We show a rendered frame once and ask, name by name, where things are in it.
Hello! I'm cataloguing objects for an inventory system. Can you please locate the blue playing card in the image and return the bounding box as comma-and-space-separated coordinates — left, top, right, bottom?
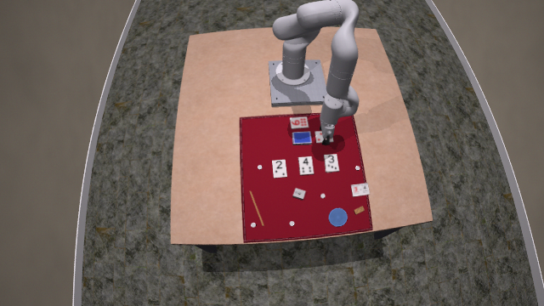
292, 132, 312, 144

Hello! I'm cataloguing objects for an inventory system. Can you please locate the blue round disc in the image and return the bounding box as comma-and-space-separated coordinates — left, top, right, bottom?
329, 208, 348, 227

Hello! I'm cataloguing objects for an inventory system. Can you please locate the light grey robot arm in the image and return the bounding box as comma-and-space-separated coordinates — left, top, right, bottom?
272, 0, 360, 128

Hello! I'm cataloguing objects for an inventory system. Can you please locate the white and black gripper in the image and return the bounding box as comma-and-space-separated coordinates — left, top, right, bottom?
320, 123, 335, 145

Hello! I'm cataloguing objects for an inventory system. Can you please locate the dark red card cloth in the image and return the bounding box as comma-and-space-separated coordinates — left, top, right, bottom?
242, 115, 370, 240

